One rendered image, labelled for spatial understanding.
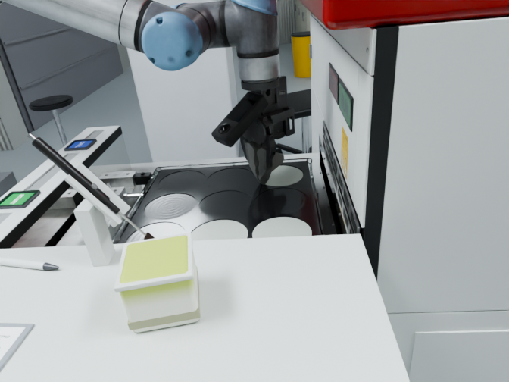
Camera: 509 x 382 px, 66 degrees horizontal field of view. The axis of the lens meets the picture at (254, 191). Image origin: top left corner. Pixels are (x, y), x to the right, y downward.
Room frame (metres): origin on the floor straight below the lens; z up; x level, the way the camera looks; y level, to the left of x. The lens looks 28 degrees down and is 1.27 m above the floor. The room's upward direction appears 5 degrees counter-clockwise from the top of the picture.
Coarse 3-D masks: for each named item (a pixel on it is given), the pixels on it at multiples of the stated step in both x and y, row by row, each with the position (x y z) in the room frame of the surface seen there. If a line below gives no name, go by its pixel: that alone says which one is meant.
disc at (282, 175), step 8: (280, 168) 0.78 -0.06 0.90; (288, 168) 0.78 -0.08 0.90; (296, 168) 0.77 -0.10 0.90; (272, 176) 0.75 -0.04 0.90; (280, 176) 0.74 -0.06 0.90; (288, 176) 0.74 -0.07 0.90; (296, 176) 0.74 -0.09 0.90; (272, 184) 0.71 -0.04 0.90; (280, 184) 0.71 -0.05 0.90; (288, 184) 0.70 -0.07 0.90
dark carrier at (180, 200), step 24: (192, 168) 0.83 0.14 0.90; (216, 168) 0.81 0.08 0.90; (240, 168) 0.80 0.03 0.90; (168, 192) 0.72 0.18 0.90; (192, 192) 0.71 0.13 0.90; (216, 192) 0.70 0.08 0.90; (240, 192) 0.69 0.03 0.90; (264, 192) 0.68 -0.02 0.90; (288, 192) 0.67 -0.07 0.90; (312, 192) 0.66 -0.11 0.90; (144, 216) 0.63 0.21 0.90; (168, 216) 0.62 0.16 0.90; (192, 216) 0.61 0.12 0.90; (216, 216) 0.61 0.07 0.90; (240, 216) 0.60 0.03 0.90; (264, 216) 0.59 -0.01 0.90; (288, 216) 0.58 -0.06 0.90; (312, 216) 0.58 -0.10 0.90; (120, 240) 0.56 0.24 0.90
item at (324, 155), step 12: (324, 144) 0.80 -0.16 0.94; (324, 156) 0.75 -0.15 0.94; (324, 168) 0.82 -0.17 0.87; (324, 180) 0.76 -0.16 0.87; (336, 180) 0.62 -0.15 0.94; (324, 192) 0.74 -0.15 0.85; (336, 192) 0.58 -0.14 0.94; (336, 204) 0.56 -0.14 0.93; (336, 216) 0.61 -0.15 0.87; (348, 216) 0.50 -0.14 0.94; (336, 228) 0.57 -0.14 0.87; (348, 228) 0.47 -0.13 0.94
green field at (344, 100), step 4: (340, 84) 0.61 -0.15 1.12; (340, 88) 0.61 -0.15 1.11; (340, 92) 0.61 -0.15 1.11; (344, 92) 0.57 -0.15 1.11; (340, 96) 0.61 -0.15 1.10; (344, 96) 0.57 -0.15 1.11; (348, 96) 0.53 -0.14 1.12; (340, 100) 0.61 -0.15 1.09; (344, 100) 0.57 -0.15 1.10; (348, 100) 0.53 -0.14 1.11; (340, 104) 0.61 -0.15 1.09; (344, 104) 0.57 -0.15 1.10; (348, 104) 0.53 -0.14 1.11; (340, 108) 0.60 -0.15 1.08; (344, 108) 0.57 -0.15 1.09; (348, 108) 0.53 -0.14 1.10; (344, 112) 0.57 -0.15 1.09; (348, 112) 0.53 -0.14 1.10; (344, 116) 0.57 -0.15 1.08; (348, 116) 0.53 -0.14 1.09; (348, 120) 0.53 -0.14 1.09; (348, 124) 0.52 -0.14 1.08
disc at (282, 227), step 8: (264, 224) 0.56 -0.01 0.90; (272, 224) 0.56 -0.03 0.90; (280, 224) 0.56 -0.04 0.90; (288, 224) 0.56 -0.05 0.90; (296, 224) 0.55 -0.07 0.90; (304, 224) 0.55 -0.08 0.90; (256, 232) 0.54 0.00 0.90; (264, 232) 0.54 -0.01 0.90; (272, 232) 0.54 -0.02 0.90; (280, 232) 0.54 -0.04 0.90; (288, 232) 0.53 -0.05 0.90; (296, 232) 0.53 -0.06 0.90; (304, 232) 0.53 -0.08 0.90
